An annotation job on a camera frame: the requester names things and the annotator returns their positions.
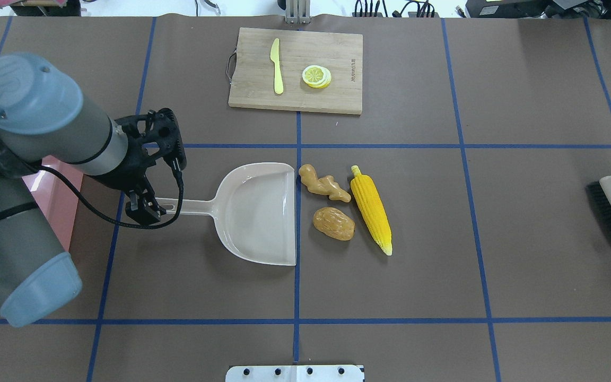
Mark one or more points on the brown toy potato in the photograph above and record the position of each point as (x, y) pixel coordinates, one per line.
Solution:
(334, 223)

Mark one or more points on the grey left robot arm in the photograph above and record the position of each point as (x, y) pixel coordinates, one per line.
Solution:
(44, 113)

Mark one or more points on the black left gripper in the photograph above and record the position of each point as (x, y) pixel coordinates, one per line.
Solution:
(127, 176)

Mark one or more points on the yellow toy corn cob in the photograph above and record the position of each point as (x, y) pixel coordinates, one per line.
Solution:
(372, 209)

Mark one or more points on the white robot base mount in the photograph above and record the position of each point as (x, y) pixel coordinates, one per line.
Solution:
(314, 372)

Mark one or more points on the metal camera stand post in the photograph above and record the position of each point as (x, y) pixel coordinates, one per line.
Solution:
(297, 11)

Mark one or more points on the yellow toy lemon slices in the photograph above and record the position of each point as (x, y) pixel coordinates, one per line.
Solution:
(316, 76)

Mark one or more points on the beige plastic dustpan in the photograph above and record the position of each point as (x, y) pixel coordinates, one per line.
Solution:
(253, 212)

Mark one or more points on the tan toy ginger root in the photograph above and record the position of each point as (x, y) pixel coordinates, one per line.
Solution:
(325, 186)

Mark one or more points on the pink plastic bin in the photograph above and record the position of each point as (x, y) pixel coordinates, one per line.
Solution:
(57, 202)

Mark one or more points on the yellow plastic knife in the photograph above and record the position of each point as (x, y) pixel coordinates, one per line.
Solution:
(275, 57)

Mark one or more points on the bamboo cutting board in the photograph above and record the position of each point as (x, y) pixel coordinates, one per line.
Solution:
(252, 79)

